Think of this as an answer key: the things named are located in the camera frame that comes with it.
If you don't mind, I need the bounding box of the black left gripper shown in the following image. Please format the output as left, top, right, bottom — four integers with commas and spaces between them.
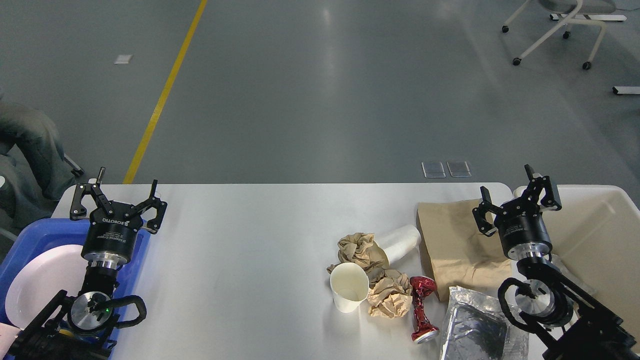
69, 167, 168, 265

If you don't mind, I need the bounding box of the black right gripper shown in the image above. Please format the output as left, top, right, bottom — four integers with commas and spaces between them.
472, 164, 562, 261

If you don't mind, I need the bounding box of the brown paper bag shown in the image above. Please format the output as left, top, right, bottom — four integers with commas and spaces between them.
417, 199, 512, 303

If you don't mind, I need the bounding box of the pink plate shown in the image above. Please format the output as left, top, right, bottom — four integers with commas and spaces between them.
5, 244, 88, 330

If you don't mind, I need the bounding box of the silver foil bag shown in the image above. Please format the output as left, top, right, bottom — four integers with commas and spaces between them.
439, 285, 530, 360

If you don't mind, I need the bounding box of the pink mug dark inside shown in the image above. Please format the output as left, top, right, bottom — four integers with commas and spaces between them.
0, 323, 22, 347

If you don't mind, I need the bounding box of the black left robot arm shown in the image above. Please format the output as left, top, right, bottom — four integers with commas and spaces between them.
7, 167, 168, 360

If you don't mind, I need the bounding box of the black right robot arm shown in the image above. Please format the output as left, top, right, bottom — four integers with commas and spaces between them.
471, 164, 639, 360

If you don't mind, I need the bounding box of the blue plastic tray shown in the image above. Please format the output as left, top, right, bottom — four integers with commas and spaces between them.
1, 218, 150, 360

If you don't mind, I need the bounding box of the beige plastic bin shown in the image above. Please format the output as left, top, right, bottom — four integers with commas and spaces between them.
542, 184, 640, 338

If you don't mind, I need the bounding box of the person leg in jeans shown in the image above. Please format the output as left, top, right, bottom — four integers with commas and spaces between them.
0, 100, 77, 230

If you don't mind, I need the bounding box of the crushed red can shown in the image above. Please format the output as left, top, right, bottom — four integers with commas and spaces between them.
409, 276, 440, 344

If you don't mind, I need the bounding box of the lying white paper cup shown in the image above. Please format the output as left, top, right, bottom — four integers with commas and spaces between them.
374, 224, 421, 265

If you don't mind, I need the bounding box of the light crumpled brown paper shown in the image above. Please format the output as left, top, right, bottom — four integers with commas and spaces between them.
366, 269, 413, 319

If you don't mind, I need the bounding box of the dark crumpled brown paper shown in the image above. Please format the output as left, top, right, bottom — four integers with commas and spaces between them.
337, 232, 390, 287

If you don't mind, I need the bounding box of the white metal bar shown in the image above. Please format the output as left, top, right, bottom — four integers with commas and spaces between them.
612, 85, 640, 96

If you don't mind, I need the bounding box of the upright white paper cup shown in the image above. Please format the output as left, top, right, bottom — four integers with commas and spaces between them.
329, 262, 370, 313

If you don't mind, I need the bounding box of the white rolling chair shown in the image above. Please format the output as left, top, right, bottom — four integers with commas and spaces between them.
511, 0, 617, 71

